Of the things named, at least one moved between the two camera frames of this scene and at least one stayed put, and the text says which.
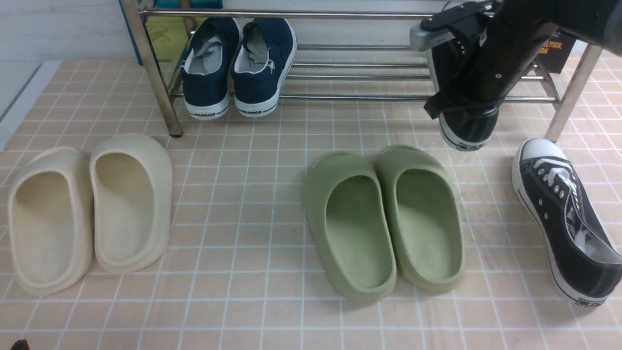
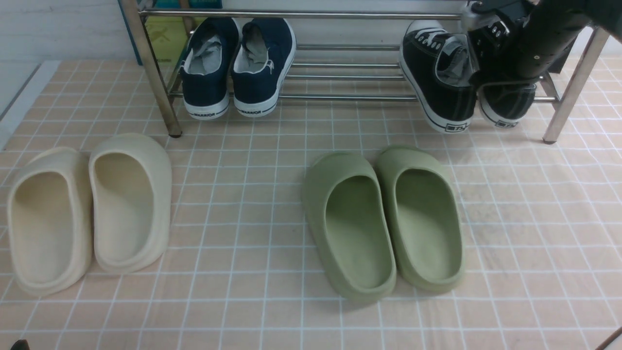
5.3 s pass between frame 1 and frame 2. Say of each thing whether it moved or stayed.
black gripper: moved
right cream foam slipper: stayed
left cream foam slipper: stayed
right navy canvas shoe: stayed
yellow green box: stayed
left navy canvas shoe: stayed
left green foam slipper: stayed
